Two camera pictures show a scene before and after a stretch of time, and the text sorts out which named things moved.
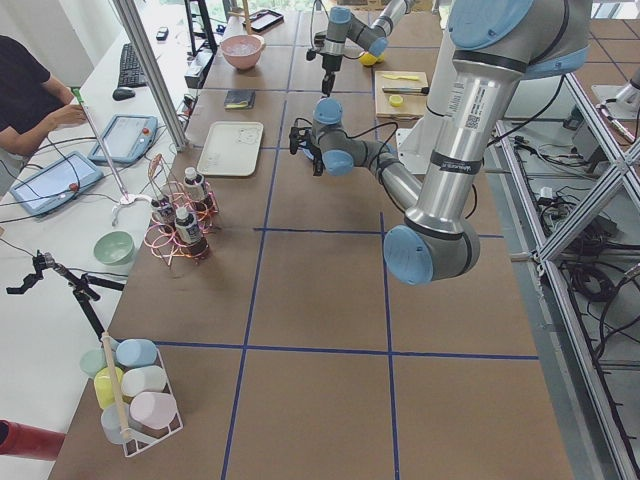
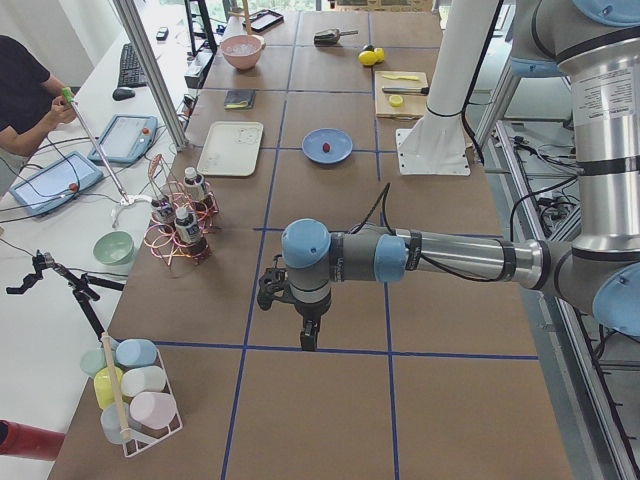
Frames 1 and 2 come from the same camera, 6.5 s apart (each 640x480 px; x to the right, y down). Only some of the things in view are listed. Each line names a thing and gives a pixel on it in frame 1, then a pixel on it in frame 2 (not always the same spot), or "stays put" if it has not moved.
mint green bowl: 114,247 stays put
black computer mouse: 121,94 stays put
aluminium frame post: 155,75 stays put
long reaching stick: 101,144 → 125,199
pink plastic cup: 155,410 stays put
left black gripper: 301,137 → 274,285
